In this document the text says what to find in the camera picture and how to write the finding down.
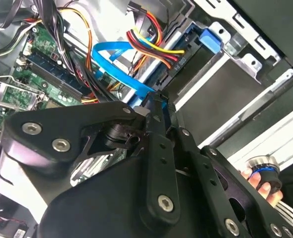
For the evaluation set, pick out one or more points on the hard disk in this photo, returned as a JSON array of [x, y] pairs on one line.
[[223, 94]]

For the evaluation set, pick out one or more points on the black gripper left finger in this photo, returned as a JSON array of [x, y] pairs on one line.
[[44, 126]]

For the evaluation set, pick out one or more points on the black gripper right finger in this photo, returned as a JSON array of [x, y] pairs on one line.
[[218, 188]]

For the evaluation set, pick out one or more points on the person's hand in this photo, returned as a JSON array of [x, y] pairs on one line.
[[252, 179]]

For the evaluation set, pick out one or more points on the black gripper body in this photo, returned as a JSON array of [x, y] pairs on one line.
[[99, 210]]

